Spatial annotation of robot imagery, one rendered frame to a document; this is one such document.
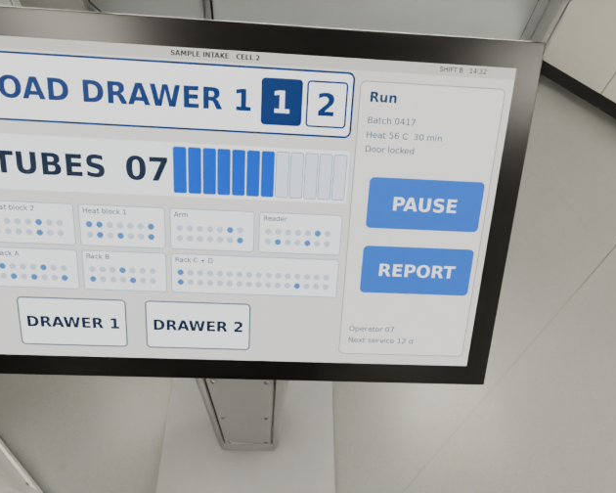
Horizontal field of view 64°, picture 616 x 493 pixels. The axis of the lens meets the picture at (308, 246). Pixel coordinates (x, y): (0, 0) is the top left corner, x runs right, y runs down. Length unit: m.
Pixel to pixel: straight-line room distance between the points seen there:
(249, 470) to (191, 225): 1.04
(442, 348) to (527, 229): 1.52
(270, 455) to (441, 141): 1.11
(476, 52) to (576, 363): 1.44
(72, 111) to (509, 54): 0.35
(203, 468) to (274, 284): 1.01
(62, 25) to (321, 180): 0.23
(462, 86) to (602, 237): 1.72
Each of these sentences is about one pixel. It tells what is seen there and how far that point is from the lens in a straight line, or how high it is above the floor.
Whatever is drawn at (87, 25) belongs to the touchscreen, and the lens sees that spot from 0.44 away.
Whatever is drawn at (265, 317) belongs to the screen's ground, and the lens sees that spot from 0.45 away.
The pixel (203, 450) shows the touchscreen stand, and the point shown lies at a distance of 1.42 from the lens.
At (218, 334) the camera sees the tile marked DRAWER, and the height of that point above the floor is 1.00.
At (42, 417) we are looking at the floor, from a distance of 1.59.
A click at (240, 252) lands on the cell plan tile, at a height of 1.06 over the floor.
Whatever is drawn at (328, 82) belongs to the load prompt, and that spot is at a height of 1.17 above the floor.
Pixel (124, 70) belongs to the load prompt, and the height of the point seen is 1.17.
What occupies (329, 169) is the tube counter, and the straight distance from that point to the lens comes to 0.42.
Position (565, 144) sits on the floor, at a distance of 2.38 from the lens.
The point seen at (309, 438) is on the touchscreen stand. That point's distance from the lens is 1.42.
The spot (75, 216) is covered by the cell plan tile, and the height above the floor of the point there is 1.08.
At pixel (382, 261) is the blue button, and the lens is 0.44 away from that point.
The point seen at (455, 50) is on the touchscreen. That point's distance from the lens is 0.43.
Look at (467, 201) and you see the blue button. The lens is 0.45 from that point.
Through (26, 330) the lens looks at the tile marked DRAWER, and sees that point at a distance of 0.51.
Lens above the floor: 1.42
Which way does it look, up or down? 57 degrees down
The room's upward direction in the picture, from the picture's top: 8 degrees clockwise
